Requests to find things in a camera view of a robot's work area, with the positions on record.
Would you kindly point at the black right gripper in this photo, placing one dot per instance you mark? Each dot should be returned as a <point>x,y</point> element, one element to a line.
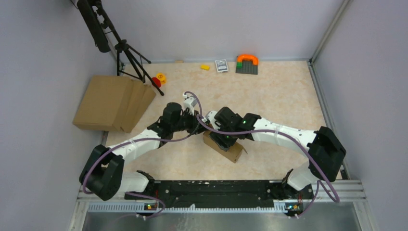
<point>224,144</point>

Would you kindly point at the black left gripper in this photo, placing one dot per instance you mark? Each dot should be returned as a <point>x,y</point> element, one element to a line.
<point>196,128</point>

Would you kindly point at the brown cardboard box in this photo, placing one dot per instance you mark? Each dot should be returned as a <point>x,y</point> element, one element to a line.
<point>233,153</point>

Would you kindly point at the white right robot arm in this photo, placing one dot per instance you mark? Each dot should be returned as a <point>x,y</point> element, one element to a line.
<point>323,150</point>

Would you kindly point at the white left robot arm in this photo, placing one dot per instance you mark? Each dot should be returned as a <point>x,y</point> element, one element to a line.
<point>103,171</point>

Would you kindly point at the red round toy disc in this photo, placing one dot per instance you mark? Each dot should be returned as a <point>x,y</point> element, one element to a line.
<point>157,82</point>

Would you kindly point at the yellow round toy disc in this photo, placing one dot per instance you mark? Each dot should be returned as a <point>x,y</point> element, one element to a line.
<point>161,77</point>

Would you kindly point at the blue playing card deck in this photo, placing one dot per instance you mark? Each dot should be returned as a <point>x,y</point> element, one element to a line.
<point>221,66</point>

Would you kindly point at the grey building baseplate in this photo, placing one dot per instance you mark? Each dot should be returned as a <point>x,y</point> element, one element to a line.
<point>247,68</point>

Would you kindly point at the yellow toy block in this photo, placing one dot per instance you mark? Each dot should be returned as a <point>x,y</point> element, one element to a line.
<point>205,67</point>

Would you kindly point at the orange arch toy piece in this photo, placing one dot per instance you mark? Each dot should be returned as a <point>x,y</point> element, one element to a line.
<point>247,57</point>

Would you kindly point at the stack of folded cardboard boxes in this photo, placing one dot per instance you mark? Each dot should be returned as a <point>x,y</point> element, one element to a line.
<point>113,103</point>

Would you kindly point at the black camera tripod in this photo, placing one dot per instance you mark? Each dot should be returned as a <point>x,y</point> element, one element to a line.
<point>107,39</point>

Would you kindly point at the aluminium frame rail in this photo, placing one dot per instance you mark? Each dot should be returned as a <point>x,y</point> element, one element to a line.
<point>129,199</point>

